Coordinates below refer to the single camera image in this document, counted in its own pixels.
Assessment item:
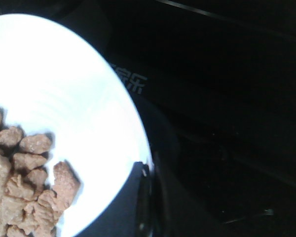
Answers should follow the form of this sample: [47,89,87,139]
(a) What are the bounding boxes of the light blue plate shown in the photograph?
[0,14,153,237]

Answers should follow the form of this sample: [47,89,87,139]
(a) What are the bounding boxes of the brown meat pieces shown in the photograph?
[0,111,80,237]

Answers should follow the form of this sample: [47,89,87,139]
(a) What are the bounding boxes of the black glass gas cooktop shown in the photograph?
[0,0,296,237]

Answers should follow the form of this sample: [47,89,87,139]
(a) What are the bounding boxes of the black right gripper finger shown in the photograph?
[82,162,150,237]

